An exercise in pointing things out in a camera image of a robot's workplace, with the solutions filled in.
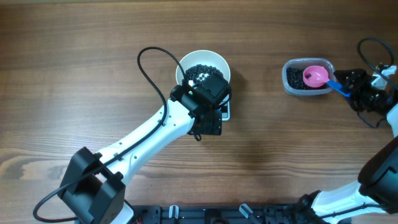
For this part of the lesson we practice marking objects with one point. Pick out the white digital kitchen scale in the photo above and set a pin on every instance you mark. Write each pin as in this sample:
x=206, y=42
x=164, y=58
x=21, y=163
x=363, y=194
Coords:
x=225, y=110

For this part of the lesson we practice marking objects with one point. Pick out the black beans in container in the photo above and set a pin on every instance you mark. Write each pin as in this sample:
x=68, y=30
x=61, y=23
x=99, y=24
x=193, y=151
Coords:
x=295, y=80

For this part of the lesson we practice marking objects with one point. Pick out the pink scoop blue handle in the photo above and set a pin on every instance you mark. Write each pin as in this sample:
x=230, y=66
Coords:
x=316, y=76

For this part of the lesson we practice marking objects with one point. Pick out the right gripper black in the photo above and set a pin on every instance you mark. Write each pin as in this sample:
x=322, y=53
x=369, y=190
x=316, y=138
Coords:
x=359, y=74

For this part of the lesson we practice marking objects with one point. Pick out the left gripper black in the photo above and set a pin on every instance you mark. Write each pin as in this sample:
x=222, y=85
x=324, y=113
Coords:
x=214, y=126

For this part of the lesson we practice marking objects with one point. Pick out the white bowl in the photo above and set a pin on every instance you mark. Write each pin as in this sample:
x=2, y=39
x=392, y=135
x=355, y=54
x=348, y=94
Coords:
x=209, y=58

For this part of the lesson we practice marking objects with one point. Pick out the black beans in bowl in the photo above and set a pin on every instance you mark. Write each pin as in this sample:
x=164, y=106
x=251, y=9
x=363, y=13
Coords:
x=198, y=69

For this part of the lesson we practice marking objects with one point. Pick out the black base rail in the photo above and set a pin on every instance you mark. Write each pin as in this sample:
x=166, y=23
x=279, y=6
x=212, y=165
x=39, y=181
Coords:
x=270, y=214

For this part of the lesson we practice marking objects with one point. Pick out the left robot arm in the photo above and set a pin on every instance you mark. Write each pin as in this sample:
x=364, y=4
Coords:
x=94, y=184

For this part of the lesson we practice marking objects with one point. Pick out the clear plastic container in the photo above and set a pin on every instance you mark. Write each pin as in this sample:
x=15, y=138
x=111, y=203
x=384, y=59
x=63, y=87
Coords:
x=303, y=63

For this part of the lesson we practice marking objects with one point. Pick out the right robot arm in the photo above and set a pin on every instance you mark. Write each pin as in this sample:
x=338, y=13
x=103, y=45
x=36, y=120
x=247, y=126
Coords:
x=375, y=190

